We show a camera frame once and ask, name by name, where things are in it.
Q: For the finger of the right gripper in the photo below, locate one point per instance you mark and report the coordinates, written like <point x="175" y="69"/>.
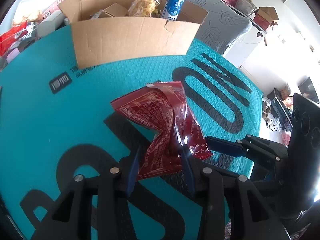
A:
<point x="261" y="151"/>

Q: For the small brown cardboard box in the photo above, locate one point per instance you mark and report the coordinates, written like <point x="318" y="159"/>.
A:
<point x="115" y="10"/>

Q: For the pink patterned paper cup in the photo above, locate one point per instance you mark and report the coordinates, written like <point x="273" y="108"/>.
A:
<point x="51" y="9"/>

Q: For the packaged yellow waffle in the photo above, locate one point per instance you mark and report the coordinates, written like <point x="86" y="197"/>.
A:
<point x="145" y="8"/>

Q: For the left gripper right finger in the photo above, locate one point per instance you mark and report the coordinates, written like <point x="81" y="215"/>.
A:
<point x="206" y="186"/>

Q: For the red foil snack packet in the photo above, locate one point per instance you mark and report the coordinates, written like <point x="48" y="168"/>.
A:
<point x="163" y="108"/>

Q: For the grey leaf pattern chair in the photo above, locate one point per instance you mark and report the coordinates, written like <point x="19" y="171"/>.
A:
<point x="222" y="27"/>

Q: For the blue tablet tube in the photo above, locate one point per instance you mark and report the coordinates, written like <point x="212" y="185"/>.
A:
<point x="172" y="9"/>

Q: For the red cardboard box on shelf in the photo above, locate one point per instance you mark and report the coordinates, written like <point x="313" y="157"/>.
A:
<point x="266" y="17"/>

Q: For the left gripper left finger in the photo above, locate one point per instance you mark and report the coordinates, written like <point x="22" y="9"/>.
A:
<point x="115" y="186"/>

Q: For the red bag in bin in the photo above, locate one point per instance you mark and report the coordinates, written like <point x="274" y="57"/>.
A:
<point x="11" y="36"/>

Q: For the plastic bag of bread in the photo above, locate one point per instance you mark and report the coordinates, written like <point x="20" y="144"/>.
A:
<point x="30" y="10"/>

